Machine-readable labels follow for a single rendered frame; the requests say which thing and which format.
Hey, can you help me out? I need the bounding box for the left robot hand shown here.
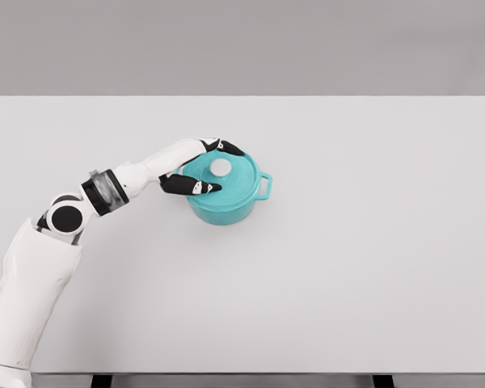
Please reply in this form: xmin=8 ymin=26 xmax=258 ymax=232
xmin=158 ymin=137 xmax=246 ymax=196

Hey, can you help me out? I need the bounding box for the teal pot lid white knob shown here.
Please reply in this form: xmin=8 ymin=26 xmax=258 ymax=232
xmin=183 ymin=148 xmax=262 ymax=200

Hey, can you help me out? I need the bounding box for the teal pot with handles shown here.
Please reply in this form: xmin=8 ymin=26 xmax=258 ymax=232
xmin=183 ymin=171 xmax=274 ymax=224

